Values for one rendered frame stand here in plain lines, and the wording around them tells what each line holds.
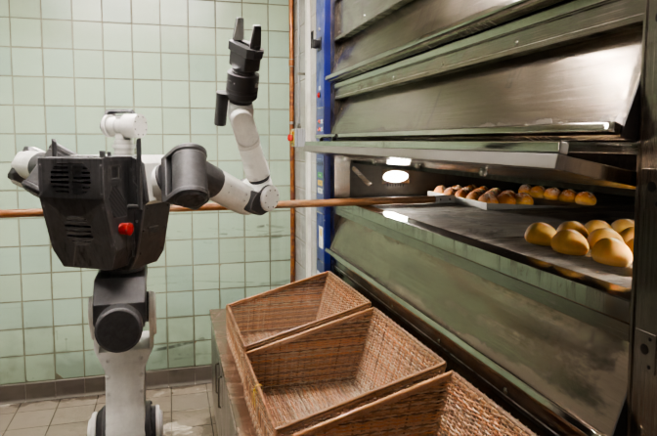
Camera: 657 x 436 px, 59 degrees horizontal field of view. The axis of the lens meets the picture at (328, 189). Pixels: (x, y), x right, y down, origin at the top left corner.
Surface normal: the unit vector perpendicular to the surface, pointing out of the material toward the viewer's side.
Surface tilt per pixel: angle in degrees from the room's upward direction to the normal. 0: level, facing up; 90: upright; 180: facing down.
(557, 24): 90
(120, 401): 79
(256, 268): 90
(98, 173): 90
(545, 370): 70
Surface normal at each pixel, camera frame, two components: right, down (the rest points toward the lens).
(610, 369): -0.91, -0.32
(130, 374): 0.27, -0.11
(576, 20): -0.96, 0.02
